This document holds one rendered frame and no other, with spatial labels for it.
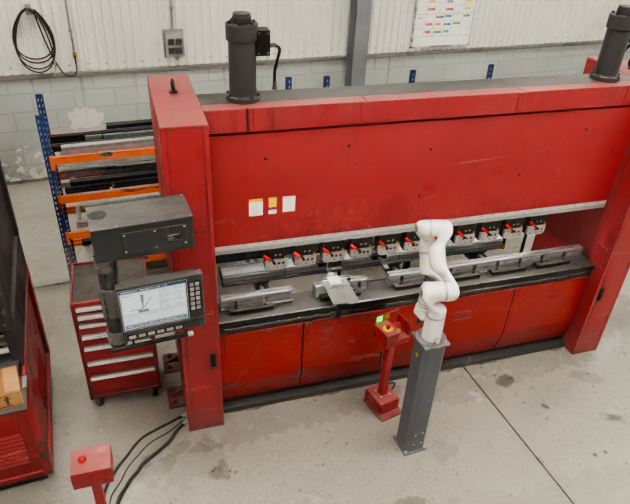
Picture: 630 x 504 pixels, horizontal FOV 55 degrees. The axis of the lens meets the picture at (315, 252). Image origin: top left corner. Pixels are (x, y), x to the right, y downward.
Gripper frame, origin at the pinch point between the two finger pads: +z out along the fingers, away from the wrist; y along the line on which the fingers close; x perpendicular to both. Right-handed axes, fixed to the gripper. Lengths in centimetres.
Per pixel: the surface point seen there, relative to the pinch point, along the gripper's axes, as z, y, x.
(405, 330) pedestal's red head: 23.5, -14.2, 4.5
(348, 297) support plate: -2.2, -37.3, -32.4
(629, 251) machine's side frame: -11, 15, 191
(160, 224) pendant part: -94, -40, -155
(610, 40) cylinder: -159, -40, 150
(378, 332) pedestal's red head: 22.3, -19.7, -15.1
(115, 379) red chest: 76, -101, -179
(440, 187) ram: -68, -47, 37
